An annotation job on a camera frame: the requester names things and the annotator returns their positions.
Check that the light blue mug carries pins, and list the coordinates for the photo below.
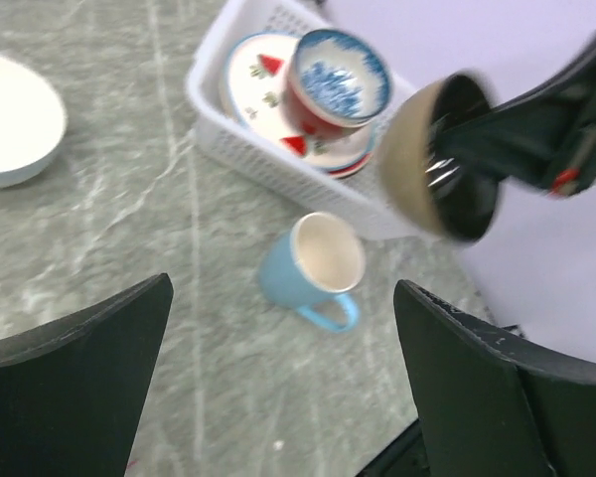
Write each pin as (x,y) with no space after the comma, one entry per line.
(312,269)

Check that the white watermelon pattern plate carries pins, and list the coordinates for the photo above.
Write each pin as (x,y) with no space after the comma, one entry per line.
(252,94)

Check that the dark striped bottom bowl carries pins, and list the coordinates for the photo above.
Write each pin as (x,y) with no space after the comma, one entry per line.
(432,188)

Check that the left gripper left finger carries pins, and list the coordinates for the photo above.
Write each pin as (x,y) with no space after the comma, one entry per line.
(72,391)

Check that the white light blue bowl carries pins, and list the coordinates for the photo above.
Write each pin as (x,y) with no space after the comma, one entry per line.
(33,123)

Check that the red rimmed bottom plate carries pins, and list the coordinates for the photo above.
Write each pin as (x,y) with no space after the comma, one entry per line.
(352,169)

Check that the white top bowl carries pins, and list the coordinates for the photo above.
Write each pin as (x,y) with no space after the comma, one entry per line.
(309,117)

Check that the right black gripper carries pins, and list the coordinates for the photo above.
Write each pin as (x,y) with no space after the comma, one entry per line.
(544,138)

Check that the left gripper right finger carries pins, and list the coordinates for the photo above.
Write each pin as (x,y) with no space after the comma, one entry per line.
(491,403)

